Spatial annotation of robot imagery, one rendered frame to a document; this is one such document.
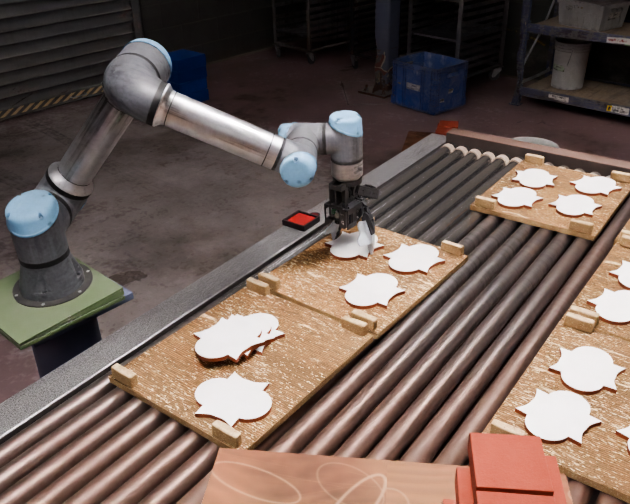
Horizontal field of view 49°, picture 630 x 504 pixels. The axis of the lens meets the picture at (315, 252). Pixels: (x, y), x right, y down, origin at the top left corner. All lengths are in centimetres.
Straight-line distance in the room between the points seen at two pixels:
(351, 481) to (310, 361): 42
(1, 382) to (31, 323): 140
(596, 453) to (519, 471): 61
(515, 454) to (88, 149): 128
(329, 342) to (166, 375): 33
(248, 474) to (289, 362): 40
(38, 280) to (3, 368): 145
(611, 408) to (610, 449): 11
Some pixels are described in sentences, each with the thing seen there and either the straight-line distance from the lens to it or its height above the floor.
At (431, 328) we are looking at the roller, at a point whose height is 92.
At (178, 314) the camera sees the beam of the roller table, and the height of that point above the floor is 92.
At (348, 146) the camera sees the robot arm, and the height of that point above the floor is 123.
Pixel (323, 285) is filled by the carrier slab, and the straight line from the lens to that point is 163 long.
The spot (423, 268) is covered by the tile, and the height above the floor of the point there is 95.
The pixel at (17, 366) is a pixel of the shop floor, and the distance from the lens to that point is 318.
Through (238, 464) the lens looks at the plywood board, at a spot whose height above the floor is 104.
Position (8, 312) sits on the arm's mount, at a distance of 179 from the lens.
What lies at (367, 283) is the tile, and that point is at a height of 95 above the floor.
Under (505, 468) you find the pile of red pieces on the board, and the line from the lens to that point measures 69.
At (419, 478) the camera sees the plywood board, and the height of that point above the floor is 104.
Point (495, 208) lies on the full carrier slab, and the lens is 204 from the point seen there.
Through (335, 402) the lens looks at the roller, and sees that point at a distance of 134.
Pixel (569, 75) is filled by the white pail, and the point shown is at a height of 26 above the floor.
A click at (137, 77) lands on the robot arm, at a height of 143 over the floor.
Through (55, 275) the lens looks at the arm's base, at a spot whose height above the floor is 96.
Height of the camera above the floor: 180
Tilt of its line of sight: 29 degrees down
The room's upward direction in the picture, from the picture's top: 1 degrees counter-clockwise
